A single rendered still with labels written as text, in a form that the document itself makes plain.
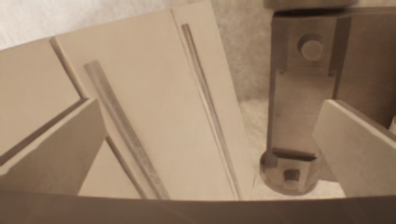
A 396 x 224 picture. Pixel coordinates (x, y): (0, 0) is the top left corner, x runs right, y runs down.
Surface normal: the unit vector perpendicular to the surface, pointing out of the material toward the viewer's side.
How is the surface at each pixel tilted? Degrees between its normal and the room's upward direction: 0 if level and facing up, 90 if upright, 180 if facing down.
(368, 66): 0
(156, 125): 90
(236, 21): 0
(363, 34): 0
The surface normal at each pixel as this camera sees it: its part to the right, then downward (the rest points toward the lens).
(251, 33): -0.36, 0.50
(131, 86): 0.88, -0.09
